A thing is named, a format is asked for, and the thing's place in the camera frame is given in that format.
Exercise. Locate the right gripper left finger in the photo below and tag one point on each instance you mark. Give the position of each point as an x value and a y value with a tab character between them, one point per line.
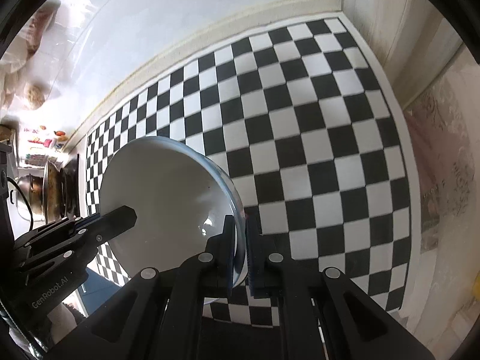
156	315

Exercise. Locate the colourful fruit wall sticker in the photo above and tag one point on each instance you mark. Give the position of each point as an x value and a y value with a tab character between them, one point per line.
38	144

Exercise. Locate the white bowl dark rim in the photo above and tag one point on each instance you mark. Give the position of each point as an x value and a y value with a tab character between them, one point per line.
180	198

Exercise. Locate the black white checkered mat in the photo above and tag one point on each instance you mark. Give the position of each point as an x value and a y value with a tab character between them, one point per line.
303	119

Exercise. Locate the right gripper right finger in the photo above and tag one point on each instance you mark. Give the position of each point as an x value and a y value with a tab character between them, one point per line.
323	314

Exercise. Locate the black frying pan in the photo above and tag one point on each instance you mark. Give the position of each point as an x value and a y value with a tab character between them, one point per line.
60	197

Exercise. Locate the brass cooking pot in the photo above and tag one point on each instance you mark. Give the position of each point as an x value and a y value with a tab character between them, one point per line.
31	187

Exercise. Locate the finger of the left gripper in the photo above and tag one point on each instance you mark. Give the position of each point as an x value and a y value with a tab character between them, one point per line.
97	229

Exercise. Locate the plastic bag with food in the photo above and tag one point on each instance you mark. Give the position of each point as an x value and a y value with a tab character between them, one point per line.
33	59

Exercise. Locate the gloved left hand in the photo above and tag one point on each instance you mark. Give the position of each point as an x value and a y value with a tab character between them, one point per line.
64	318

